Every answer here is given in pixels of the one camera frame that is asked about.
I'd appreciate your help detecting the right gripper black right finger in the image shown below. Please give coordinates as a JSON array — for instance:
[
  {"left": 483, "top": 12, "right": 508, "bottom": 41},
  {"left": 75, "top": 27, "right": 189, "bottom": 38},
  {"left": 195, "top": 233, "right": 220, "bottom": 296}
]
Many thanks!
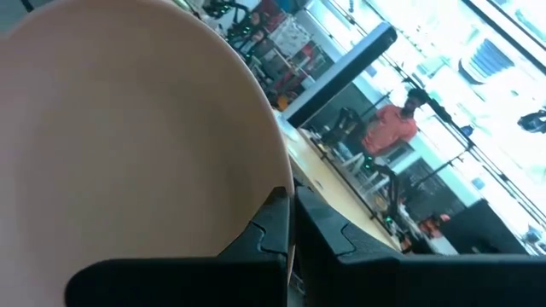
[{"left": 294, "top": 186, "right": 546, "bottom": 307}]

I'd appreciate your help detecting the black aluminium beam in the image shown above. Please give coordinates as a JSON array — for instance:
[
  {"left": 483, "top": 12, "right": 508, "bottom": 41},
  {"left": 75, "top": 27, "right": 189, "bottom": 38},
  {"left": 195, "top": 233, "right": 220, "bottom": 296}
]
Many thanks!
[{"left": 281, "top": 20, "right": 398, "bottom": 129}]

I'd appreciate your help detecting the person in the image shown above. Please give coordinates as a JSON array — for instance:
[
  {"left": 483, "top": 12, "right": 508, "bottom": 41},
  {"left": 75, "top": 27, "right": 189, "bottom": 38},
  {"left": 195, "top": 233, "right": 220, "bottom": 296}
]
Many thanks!
[{"left": 361, "top": 87, "right": 430, "bottom": 171}]

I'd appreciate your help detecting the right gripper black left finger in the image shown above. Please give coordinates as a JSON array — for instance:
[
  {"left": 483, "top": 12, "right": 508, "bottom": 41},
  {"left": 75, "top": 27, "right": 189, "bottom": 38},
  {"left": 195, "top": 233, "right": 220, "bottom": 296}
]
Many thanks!
[{"left": 64, "top": 186, "right": 291, "bottom": 307}]

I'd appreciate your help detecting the beige round plate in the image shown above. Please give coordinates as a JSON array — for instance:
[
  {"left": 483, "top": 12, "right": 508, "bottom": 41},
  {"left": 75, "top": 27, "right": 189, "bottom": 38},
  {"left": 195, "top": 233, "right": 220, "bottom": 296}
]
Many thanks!
[{"left": 0, "top": 0, "right": 296, "bottom": 307}]

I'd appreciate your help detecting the black box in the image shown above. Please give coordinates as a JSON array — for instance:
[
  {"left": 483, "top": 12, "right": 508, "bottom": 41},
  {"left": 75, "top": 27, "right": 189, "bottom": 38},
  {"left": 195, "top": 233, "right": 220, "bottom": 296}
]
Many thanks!
[{"left": 439, "top": 198, "right": 530, "bottom": 256}]

